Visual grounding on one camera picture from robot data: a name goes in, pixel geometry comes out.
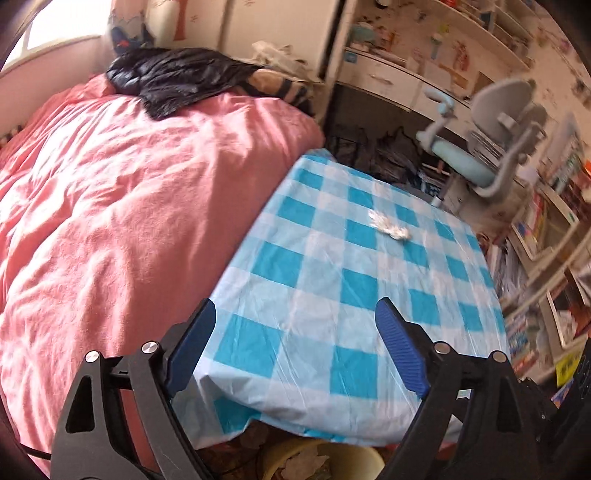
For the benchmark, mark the white tissue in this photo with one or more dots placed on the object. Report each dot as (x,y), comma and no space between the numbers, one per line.
(390,228)

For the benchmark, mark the beige fabric box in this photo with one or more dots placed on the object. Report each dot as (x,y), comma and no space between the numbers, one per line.
(466,198)

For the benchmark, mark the teal bowl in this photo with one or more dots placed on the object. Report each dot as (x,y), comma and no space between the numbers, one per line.
(362,33)

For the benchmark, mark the narrow white desk drawer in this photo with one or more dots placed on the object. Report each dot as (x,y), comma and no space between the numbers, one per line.
(438,106)

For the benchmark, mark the white desk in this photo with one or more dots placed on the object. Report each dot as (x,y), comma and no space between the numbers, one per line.
(332,69)

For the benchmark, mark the window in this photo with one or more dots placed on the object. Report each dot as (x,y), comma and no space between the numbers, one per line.
(55,27)

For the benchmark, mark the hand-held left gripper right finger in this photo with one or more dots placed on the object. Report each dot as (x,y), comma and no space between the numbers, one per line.
(399,346)

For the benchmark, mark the wide white desk drawer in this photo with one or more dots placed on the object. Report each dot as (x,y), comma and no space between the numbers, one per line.
(378,74)

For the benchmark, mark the row of upright books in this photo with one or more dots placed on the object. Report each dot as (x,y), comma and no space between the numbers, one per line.
(565,166)

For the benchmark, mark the pile of papers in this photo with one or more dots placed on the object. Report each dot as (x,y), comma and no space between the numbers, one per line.
(505,272)

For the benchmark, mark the yellow green book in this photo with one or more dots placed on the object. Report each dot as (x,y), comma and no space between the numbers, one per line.
(569,369)

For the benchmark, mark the yellow waste bin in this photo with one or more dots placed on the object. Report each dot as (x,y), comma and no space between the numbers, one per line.
(358,454)

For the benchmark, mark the blue white bag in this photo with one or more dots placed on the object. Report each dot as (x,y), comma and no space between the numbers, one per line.
(431,180)

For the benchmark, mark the striped beige pillow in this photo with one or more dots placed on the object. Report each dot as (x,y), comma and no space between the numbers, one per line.
(277,85)

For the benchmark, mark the shiny black jacket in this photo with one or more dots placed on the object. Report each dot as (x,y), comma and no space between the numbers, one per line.
(175,74)

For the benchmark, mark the pink blanket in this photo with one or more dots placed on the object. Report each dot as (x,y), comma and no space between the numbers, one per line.
(115,207)

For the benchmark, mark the blue white checked tablecloth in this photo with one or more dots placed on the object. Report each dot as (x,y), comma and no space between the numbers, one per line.
(323,286)

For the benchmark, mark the blue cartoon cushion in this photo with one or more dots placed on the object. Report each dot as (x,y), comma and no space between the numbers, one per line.
(129,39)

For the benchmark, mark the grey blue office chair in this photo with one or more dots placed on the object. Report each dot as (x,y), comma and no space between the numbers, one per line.
(498,101)

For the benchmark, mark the black mesh bag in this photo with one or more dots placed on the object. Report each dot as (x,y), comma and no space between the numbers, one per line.
(346,145)

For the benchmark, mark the black plastic bag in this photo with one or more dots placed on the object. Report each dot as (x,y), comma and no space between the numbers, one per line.
(395,154)

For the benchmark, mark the beige canvas bag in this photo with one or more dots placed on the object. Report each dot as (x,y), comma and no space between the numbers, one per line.
(281,57)

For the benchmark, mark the tall white book rack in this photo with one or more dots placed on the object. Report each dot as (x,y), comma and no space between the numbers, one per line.
(568,314)

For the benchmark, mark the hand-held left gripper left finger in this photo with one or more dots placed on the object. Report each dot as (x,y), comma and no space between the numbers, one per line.
(194,341)

